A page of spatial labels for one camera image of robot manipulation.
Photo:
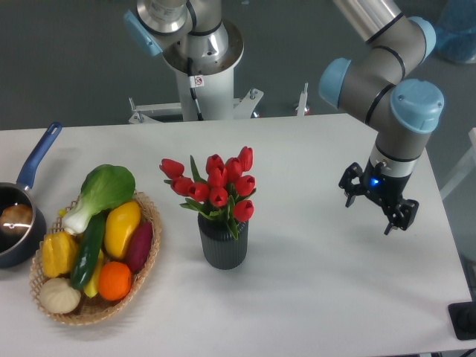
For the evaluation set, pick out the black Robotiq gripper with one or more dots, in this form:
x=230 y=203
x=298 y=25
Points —
x=385 y=191

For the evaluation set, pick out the red tulip bouquet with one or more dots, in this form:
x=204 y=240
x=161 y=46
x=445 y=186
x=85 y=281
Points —
x=223 y=198

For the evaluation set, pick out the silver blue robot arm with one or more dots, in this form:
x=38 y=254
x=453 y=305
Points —
x=376 y=91

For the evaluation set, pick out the dark grey ribbed vase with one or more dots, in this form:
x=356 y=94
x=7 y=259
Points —
x=220 y=248

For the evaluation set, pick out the black device on table edge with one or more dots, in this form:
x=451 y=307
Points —
x=462 y=317

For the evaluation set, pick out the blue translucent container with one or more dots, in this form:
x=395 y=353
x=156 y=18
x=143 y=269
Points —
x=455 y=31

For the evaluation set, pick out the purple sweet potato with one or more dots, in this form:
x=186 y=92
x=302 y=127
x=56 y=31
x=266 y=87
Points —
x=139 y=247

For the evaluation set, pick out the yellow mango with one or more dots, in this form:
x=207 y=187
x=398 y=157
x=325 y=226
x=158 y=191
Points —
x=121 y=223

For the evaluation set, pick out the green bok choy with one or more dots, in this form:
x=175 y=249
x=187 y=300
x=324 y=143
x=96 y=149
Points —
x=105 y=187

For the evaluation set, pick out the orange fruit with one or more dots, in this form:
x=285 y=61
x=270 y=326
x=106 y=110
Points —
x=115 y=281

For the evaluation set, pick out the green cucumber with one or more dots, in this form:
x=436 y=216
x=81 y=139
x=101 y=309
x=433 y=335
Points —
x=88 y=252

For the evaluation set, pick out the yellow banana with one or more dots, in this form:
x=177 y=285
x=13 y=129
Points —
x=91 y=289

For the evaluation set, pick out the woven wicker basket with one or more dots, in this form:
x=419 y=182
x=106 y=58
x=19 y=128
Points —
x=92 y=310

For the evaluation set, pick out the yellow bell pepper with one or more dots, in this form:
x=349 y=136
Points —
x=58 y=254

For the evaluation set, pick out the white steamed bun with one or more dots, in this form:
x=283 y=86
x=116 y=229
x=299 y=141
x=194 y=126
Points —
x=58 y=296

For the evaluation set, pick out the blue saucepan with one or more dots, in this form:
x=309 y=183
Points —
x=15 y=249

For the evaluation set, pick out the brown meat patty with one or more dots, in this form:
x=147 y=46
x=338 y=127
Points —
x=16 y=219

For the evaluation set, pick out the white frame at right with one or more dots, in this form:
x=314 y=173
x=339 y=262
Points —
x=460 y=170

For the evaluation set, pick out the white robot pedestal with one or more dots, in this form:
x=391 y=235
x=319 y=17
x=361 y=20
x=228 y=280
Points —
x=204 y=65

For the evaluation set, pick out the white metal base frame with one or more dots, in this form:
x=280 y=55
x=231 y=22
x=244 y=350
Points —
x=214 y=108

